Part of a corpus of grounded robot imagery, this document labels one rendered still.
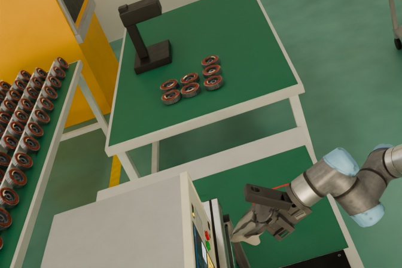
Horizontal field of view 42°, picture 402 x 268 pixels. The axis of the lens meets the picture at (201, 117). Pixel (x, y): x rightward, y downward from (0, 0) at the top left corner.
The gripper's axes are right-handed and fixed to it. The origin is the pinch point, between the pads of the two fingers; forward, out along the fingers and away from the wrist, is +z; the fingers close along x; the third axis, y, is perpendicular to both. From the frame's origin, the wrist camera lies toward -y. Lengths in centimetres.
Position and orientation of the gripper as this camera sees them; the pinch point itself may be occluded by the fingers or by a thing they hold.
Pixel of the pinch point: (233, 235)
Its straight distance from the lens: 135.8
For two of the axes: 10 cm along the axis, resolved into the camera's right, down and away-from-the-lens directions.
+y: 6.9, 5.9, 4.1
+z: -7.2, 6.2, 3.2
